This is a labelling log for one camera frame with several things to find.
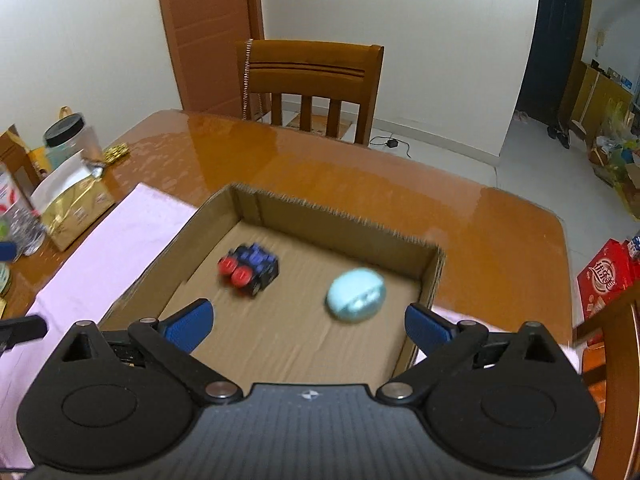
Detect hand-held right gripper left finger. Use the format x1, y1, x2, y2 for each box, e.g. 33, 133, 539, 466
57, 298, 246, 405

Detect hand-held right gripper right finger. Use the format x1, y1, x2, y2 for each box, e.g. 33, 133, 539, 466
375, 303, 576, 403

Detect cardboard box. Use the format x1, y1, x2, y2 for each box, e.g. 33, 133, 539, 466
97, 182, 447, 378

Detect clear water bottle red label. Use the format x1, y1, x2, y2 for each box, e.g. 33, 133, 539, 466
0, 162, 48, 256

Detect gold tissue pack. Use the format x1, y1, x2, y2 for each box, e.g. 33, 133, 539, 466
31, 152, 117, 252

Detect light blue round case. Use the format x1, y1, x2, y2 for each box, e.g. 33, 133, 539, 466
325, 268, 388, 323

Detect pink cloth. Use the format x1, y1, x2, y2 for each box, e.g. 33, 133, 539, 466
0, 182, 583, 473

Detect clear jar black lid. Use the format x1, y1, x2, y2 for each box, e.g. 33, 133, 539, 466
43, 114, 103, 171

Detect gold wrapped candies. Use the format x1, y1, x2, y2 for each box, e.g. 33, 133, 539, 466
102, 143, 132, 165

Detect red carton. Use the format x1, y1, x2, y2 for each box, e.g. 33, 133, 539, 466
577, 238, 637, 322

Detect wooden side chair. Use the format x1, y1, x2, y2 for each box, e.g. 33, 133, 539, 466
572, 290, 640, 480

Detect black shoes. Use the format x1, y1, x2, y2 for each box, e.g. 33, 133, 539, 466
546, 124, 572, 149

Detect pile of floor clutter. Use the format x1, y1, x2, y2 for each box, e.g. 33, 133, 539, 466
589, 100, 640, 222

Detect white broom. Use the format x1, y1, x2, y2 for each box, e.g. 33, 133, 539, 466
571, 80, 599, 137

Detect wooden slat-back chair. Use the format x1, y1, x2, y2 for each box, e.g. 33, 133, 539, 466
236, 39, 386, 147

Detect brown wooden door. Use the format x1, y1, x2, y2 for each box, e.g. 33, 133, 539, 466
154, 0, 266, 116

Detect yellow wooden cabinet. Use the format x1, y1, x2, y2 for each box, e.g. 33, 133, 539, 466
565, 60, 640, 128

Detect dark blue door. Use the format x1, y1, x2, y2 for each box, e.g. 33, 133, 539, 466
515, 0, 596, 126

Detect black power adapter with cable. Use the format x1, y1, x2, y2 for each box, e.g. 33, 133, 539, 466
370, 135, 413, 158

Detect silver bead chain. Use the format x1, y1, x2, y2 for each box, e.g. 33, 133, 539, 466
242, 38, 253, 122

